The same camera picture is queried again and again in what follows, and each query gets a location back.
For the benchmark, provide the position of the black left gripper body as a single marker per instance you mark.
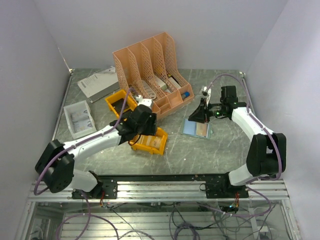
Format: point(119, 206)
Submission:
point(148, 128)

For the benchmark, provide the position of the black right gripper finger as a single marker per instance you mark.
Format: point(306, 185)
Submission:
point(206, 116)
point(199, 115)

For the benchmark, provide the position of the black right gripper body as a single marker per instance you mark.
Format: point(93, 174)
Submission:
point(216, 109)

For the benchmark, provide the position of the gold striped credit card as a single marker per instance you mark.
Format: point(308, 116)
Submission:
point(201, 130)

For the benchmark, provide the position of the yellow bin with cards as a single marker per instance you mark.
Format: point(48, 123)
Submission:
point(153, 144)

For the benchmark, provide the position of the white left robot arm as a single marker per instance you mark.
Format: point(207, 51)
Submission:
point(56, 166)

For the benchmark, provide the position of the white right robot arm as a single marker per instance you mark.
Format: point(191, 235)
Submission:
point(266, 158)

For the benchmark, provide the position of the white bin with cards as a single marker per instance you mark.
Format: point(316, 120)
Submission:
point(79, 119)

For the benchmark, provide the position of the blue capped bottle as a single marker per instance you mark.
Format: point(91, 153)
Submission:
point(185, 95)

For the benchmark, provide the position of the yellow bin with black items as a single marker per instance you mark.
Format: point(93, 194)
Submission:
point(116, 100)

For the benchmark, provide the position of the peach plastic file organizer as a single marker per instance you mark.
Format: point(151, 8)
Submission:
point(153, 61)

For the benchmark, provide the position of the white paper booklet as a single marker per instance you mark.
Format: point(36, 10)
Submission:
point(99, 84)

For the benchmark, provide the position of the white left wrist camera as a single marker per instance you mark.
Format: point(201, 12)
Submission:
point(144, 101)

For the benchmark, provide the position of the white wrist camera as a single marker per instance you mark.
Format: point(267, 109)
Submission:
point(144, 101)
point(206, 93)

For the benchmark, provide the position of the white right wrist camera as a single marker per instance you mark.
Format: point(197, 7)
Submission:
point(206, 93)

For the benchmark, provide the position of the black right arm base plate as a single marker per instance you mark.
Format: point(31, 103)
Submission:
point(220, 190)

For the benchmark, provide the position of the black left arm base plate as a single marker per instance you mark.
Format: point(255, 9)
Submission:
point(94, 190)

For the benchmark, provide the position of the aluminium frame rail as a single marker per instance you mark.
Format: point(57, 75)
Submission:
point(170, 191)

